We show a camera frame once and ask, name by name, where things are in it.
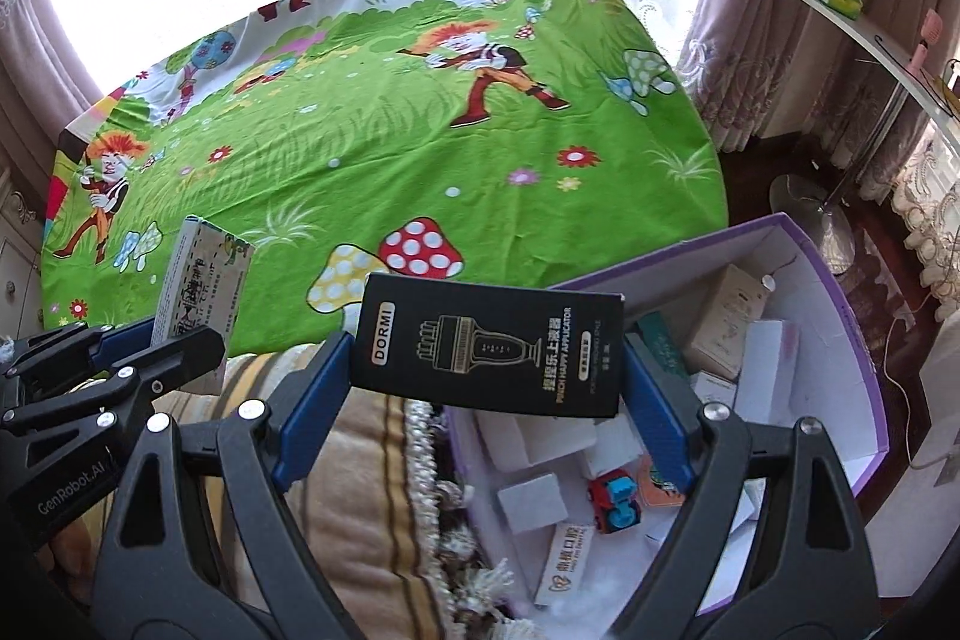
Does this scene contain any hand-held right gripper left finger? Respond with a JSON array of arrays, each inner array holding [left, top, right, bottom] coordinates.
[[90, 331, 361, 640]]

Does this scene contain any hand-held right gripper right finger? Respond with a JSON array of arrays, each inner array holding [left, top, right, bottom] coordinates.
[[592, 332, 882, 640]]

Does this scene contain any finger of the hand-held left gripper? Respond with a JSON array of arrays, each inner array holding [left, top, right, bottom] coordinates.
[[0, 331, 227, 435], [4, 319, 162, 378]]

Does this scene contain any white green printed box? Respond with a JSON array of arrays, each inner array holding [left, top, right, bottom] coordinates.
[[150, 215, 256, 395]]

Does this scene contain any red and blue toy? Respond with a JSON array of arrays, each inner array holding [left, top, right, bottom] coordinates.
[[587, 469, 644, 534]]

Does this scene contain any pile of small cardboard boxes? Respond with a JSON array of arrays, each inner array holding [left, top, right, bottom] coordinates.
[[476, 263, 800, 611]]

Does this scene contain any purple storage box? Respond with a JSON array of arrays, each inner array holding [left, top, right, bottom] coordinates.
[[442, 212, 890, 640]]

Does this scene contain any black box with gold print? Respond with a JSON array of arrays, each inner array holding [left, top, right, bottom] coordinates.
[[349, 271, 626, 421]]

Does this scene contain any person's left hand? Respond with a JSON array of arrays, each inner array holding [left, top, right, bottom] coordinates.
[[41, 509, 103, 575]]

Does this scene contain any striped plush cushion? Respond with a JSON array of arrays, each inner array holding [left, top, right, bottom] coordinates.
[[71, 347, 526, 640]]

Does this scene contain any white carved dresser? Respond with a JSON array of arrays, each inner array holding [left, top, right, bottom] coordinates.
[[0, 160, 46, 341]]

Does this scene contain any round metal stand base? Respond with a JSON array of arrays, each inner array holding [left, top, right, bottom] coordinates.
[[769, 173, 856, 274]]

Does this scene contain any green cartoon printed tablecloth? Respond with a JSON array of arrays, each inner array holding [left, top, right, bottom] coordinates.
[[41, 0, 728, 360]]

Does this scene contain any white lace cloth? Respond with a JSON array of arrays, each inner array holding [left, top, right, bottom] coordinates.
[[892, 137, 960, 311]]

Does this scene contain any white curved shelf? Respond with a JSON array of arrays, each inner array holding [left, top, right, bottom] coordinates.
[[776, 0, 960, 124]]

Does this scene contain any pink hair brush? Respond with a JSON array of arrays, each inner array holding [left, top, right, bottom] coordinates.
[[907, 8, 944, 75]]

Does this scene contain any white cable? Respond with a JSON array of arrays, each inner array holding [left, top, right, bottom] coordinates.
[[881, 302, 960, 468]]

